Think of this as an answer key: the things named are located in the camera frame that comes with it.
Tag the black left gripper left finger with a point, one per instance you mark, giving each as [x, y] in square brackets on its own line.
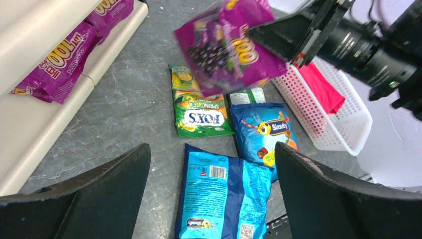
[102, 203]

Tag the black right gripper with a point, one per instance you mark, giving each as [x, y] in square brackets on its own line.
[298, 38]

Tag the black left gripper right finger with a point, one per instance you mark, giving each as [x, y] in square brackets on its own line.
[323, 203]

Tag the purple grape candy bag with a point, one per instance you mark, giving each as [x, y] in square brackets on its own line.
[56, 75]
[221, 57]

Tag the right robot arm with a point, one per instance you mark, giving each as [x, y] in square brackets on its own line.
[387, 59]

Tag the small green white candy bag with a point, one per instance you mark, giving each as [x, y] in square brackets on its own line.
[248, 96]

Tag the dark blue fruit candy bag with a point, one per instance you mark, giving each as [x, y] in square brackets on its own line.
[258, 127]

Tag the green Fox's candy bag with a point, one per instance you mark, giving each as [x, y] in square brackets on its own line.
[195, 115]

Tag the purple candy bag on shelf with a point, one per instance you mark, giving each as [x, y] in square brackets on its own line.
[107, 15]

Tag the cream tiered shelf rack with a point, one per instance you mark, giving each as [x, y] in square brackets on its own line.
[29, 127]

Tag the red cloth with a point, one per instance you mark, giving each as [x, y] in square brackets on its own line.
[325, 93]

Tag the light blue Slendy bag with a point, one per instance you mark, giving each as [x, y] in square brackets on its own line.
[222, 197]

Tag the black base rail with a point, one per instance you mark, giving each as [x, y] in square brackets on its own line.
[279, 228]

